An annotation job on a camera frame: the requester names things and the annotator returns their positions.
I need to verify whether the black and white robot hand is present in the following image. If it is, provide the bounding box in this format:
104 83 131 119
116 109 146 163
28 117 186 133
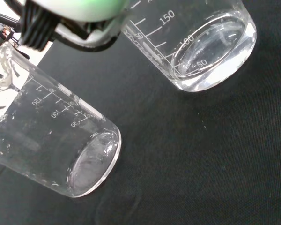
18 0 132 53

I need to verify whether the black bench cloth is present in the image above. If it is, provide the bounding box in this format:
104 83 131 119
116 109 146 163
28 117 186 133
0 0 281 225

